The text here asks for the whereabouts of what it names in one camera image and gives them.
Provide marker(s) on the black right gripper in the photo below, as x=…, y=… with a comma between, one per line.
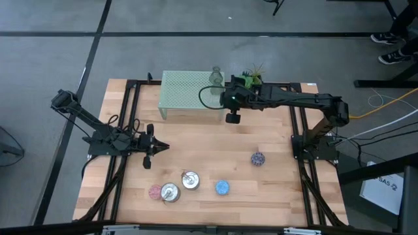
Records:
x=232, y=117

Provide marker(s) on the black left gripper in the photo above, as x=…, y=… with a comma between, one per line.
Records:
x=146, y=143

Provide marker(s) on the silver candle tin orange label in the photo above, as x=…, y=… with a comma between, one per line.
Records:
x=190, y=180

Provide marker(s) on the silver candle tin gold label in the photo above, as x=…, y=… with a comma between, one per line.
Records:
x=170, y=192

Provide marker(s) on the purple textured ball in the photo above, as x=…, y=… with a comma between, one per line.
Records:
x=258, y=159

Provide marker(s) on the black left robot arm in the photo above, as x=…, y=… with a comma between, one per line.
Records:
x=98, y=130

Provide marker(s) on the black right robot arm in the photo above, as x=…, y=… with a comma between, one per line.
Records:
x=294, y=98

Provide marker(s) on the succulent in patterned pot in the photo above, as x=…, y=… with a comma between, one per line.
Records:
x=248, y=80

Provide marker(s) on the green perforated metal shelf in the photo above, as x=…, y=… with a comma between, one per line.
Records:
x=183, y=89

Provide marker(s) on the black chair base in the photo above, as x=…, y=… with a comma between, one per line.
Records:
x=277, y=8

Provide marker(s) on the black crossbeam with silver brackets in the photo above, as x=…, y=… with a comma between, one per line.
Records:
x=65, y=228

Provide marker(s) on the black desk foot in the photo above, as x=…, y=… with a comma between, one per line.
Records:
x=375, y=84

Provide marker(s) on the grey chair base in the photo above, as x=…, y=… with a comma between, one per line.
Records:
x=9, y=150

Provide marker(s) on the white printed box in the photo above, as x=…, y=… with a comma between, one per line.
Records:
x=379, y=196

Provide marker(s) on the person's dark shoe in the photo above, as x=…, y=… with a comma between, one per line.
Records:
x=393, y=58
x=384, y=38

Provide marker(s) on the person's leg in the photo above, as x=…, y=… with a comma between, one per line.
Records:
x=403, y=18
x=411, y=45

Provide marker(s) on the black desk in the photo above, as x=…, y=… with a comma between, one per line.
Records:
x=409, y=202

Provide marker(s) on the black aluminium table frame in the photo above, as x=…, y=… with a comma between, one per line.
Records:
x=295, y=86

